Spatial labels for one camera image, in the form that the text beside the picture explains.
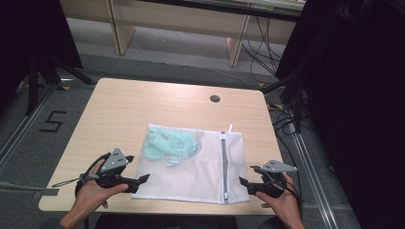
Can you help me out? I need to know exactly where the thick grey cable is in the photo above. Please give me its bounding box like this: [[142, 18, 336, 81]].
[[0, 181, 44, 193]]

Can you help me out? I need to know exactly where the person's right hand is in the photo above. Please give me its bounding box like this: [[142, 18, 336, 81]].
[[255, 173, 304, 225]]

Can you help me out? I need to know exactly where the mint green garment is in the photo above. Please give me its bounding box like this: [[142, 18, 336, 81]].
[[142, 126, 203, 164]]

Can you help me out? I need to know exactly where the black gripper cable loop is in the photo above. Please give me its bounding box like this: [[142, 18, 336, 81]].
[[51, 152, 112, 189]]

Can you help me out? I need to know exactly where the person's left hand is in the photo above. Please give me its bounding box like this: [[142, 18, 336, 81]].
[[74, 159, 130, 221]]

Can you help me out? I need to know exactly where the bundle of black floor cables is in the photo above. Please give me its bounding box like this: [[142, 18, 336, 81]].
[[241, 15, 283, 84]]

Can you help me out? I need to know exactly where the black curtain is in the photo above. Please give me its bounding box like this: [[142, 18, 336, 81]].
[[274, 0, 405, 229], [0, 0, 84, 108]]

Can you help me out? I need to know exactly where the black metal stand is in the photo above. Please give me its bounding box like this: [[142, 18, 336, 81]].
[[260, 68, 308, 135], [24, 52, 97, 116]]

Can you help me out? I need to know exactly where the grey floor rail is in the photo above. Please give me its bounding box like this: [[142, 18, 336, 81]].
[[0, 85, 57, 173], [286, 122, 339, 229]]

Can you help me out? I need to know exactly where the white mesh laundry bag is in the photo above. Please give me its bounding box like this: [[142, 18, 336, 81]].
[[131, 123, 251, 205]]

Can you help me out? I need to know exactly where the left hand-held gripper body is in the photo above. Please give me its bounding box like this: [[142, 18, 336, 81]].
[[95, 147, 141, 195]]

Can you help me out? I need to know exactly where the person's dark lap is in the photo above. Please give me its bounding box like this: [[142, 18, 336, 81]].
[[95, 213, 239, 229]]

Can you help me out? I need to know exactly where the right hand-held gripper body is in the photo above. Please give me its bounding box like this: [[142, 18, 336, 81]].
[[246, 159, 298, 199]]

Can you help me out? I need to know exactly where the grey tape strip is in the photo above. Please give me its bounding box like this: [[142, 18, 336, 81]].
[[31, 188, 60, 198]]

